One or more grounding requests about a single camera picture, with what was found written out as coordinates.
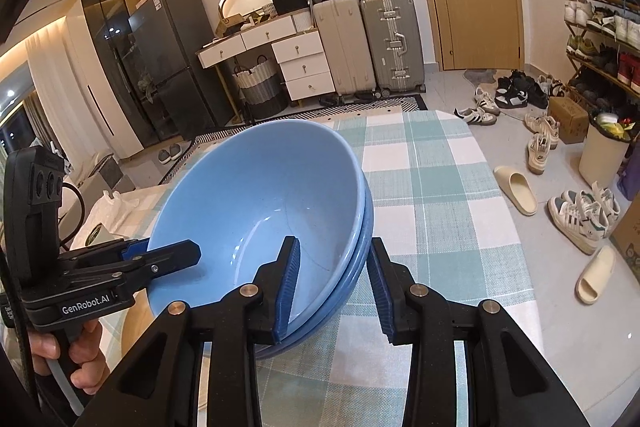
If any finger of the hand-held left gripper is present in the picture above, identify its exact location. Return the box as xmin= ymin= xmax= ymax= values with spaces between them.
xmin=59 ymin=241 xmax=149 ymax=264
xmin=62 ymin=241 xmax=202 ymax=293

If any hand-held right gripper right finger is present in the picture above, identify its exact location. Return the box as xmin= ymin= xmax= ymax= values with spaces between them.
xmin=367 ymin=237 xmax=568 ymax=427

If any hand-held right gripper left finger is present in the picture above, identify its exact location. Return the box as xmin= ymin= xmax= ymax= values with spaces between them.
xmin=102 ymin=234 xmax=302 ymax=427

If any blue bowl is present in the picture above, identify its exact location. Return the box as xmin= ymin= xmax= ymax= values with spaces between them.
xmin=270 ymin=184 xmax=373 ymax=348
xmin=146 ymin=119 xmax=369 ymax=323
xmin=255 ymin=207 xmax=375 ymax=361

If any person's left hand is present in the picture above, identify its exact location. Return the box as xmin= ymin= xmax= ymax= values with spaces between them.
xmin=30 ymin=322 xmax=109 ymax=390

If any white tumbler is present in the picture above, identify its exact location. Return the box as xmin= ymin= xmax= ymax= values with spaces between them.
xmin=87 ymin=224 xmax=126 ymax=244

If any silver grey device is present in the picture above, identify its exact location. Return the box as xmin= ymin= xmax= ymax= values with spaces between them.
xmin=75 ymin=152 xmax=123 ymax=192

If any cream slide sandal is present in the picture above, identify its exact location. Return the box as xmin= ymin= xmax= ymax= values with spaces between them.
xmin=576 ymin=247 xmax=617 ymax=305
xmin=494 ymin=166 xmax=538 ymax=215

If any dark grey refrigerator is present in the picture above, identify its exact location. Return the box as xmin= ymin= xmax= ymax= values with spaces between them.
xmin=127 ymin=0 xmax=236 ymax=142

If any woven laundry basket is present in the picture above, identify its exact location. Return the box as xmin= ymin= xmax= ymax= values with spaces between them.
xmin=231 ymin=54 xmax=290 ymax=120

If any dark glass cabinet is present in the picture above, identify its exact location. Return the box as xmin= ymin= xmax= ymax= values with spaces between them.
xmin=80 ymin=0 xmax=161 ymax=148

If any white striped sneaker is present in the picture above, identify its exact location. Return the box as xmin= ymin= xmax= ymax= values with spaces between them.
xmin=454 ymin=107 xmax=498 ymax=126
xmin=474 ymin=87 xmax=501 ymax=115

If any white green sneaker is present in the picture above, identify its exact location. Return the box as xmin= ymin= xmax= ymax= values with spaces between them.
xmin=562 ymin=182 xmax=621 ymax=228
xmin=547 ymin=197 xmax=608 ymax=254

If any beige sneaker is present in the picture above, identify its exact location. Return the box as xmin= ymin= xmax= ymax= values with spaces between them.
xmin=527 ymin=134 xmax=551 ymax=174
xmin=524 ymin=113 xmax=559 ymax=138

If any white dresser with drawers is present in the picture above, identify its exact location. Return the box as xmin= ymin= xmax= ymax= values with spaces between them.
xmin=196 ymin=13 xmax=336 ymax=126

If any black white sneaker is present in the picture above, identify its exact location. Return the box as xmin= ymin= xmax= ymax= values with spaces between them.
xmin=520 ymin=77 xmax=550 ymax=108
xmin=495 ymin=77 xmax=528 ymax=109

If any grey door mat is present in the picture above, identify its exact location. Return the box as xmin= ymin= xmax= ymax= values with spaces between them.
xmin=462 ymin=69 xmax=526 ymax=86

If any beige suitcase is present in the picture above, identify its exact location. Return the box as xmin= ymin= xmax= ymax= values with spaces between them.
xmin=311 ymin=0 xmax=378 ymax=105

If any silver suitcase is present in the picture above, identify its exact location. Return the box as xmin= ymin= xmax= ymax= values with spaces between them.
xmin=360 ymin=0 xmax=427 ymax=98

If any small cardboard box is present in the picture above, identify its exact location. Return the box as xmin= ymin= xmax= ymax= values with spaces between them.
xmin=547 ymin=97 xmax=590 ymax=144

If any printed cardboard box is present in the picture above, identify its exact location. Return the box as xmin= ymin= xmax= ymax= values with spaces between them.
xmin=612 ymin=202 xmax=640 ymax=268

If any white trash bin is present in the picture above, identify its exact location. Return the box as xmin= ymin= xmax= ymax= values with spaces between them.
xmin=580 ymin=112 xmax=632 ymax=188

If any purple bag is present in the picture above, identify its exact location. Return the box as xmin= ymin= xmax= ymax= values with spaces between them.
xmin=617 ymin=147 xmax=640 ymax=202

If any metal shoe rack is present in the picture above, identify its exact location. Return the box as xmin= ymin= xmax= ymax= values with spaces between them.
xmin=555 ymin=0 xmax=640 ymax=118

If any row of assorted sneakers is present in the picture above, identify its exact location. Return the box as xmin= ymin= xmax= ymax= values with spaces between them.
xmin=555 ymin=0 xmax=640 ymax=108

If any black cable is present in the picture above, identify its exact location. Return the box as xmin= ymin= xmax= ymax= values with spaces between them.
xmin=62 ymin=182 xmax=84 ymax=248

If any white cable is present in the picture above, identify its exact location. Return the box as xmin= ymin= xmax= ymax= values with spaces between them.
xmin=44 ymin=354 xmax=86 ymax=415

